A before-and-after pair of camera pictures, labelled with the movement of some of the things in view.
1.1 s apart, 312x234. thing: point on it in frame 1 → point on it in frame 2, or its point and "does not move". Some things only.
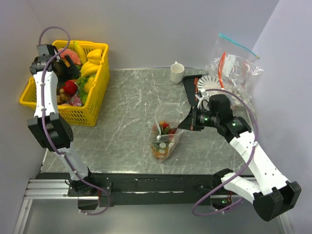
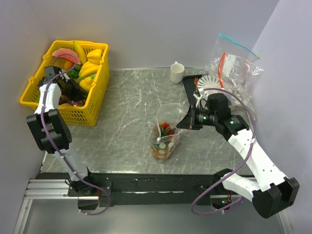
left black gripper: [71, 71] → [77, 92]
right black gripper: [190, 122] does not move
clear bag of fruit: [165, 133] does not move
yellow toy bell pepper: [94, 56] does not move
